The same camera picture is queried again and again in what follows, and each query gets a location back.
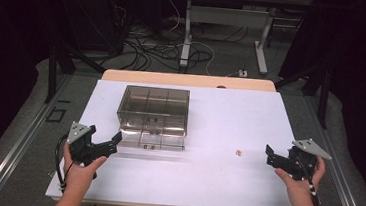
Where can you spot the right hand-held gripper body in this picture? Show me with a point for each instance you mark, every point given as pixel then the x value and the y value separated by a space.
pixel 301 162

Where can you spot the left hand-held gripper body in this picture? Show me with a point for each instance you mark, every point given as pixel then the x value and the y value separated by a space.
pixel 81 147

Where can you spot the person's right hand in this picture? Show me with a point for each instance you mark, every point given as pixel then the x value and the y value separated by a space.
pixel 299 188

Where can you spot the person's left hand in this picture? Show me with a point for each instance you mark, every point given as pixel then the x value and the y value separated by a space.
pixel 77 175

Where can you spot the clear plastic drawer box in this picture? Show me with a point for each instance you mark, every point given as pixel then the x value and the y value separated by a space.
pixel 153 113

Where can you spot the black metal stand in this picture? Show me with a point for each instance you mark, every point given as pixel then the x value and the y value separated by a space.
pixel 53 71
pixel 323 95

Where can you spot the white power strip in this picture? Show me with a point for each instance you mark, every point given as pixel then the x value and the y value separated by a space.
pixel 242 73

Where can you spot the wooden table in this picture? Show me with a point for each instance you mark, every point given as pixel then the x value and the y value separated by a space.
pixel 189 81

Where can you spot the dark device with red light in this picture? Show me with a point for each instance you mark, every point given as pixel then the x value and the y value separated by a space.
pixel 120 10

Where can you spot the white desk with metal legs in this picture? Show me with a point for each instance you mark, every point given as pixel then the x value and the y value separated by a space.
pixel 228 16

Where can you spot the aluminium floor rail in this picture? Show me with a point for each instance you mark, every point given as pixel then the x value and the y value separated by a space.
pixel 16 148
pixel 338 177

